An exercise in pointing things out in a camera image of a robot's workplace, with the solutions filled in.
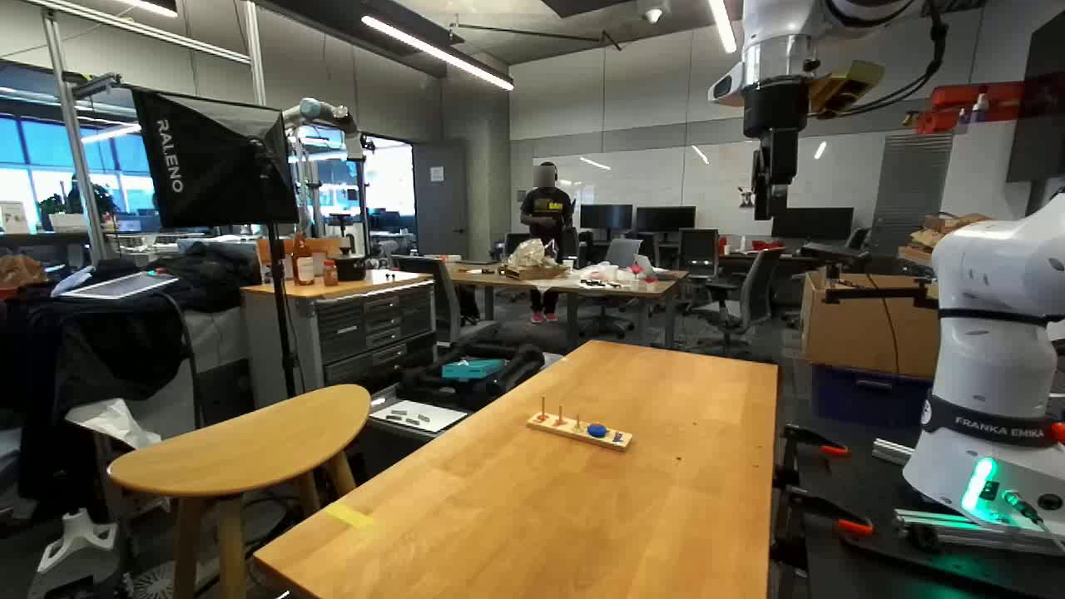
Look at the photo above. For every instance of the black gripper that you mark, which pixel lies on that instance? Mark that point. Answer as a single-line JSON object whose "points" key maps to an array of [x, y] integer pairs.
{"points": [[774, 118]]}

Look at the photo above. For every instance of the blue disc with hole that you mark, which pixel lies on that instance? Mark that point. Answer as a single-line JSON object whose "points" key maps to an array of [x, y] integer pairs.
{"points": [[596, 431]]}

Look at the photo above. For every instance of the wooden peg board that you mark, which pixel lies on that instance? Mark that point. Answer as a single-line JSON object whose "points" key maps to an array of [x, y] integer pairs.
{"points": [[577, 428]]}

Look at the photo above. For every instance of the black computer monitor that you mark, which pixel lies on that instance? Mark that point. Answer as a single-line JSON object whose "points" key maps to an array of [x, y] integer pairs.
{"points": [[605, 217], [667, 217], [814, 225]]}

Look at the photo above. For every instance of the black office chair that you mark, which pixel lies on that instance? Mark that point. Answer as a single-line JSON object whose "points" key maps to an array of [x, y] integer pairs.
{"points": [[748, 290]]}

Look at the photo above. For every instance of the brown cardboard box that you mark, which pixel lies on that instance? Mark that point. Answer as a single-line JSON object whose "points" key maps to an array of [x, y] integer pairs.
{"points": [[866, 327]]}

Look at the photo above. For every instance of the short ceiling light strip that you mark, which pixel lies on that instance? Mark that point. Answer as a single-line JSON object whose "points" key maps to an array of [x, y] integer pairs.
{"points": [[724, 24]]}

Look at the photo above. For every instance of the long wooden work table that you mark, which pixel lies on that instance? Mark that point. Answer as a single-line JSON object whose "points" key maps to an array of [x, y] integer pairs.
{"points": [[577, 284]]}

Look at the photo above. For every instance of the red boxes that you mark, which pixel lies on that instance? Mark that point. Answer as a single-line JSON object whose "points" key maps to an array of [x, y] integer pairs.
{"points": [[968, 108]]}

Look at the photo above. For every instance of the blue storage bin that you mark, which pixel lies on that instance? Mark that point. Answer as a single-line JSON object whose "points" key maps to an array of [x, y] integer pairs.
{"points": [[869, 397]]}

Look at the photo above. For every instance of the person in black shirt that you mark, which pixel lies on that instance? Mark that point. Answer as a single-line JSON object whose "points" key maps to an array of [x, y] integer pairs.
{"points": [[546, 212]]}

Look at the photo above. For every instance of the white crumpled bag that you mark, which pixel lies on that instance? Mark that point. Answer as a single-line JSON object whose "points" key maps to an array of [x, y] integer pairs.
{"points": [[530, 258]]}

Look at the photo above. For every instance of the grey door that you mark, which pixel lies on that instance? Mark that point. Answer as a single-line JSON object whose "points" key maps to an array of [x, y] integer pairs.
{"points": [[443, 196]]}

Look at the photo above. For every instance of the black bag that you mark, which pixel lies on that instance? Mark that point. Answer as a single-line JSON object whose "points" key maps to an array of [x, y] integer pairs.
{"points": [[472, 371]]}

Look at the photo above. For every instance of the long ceiling light strip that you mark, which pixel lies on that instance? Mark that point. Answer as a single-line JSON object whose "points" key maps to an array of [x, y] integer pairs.
{"points": [[437, 52]]}

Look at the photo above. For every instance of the grey drawer cabinet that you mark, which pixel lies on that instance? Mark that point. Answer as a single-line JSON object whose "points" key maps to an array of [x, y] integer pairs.
{"points": [[353, 327]]}

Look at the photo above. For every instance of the orange bottle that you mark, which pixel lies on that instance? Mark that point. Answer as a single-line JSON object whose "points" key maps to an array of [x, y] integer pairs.
{"points": [[303, 263]]}

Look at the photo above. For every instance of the black light stand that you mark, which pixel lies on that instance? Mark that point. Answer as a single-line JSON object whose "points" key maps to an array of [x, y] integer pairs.
{"points": [[282, 310]]}

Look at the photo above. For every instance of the yellow tape strip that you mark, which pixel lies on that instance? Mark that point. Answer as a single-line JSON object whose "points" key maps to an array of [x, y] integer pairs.
{"points": [[351, 517]]}

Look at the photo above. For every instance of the black softbox light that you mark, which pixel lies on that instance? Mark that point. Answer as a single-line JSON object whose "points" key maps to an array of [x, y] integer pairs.
{"points": [[211, 166]]}

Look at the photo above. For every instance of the round wooden stool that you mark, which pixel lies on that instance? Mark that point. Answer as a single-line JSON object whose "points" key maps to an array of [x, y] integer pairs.
{"points": [[252, 443]]}

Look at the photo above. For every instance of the aluminium rail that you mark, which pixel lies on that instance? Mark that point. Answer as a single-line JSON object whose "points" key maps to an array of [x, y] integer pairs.
{"points": [[891, 450], [968, 531]]}

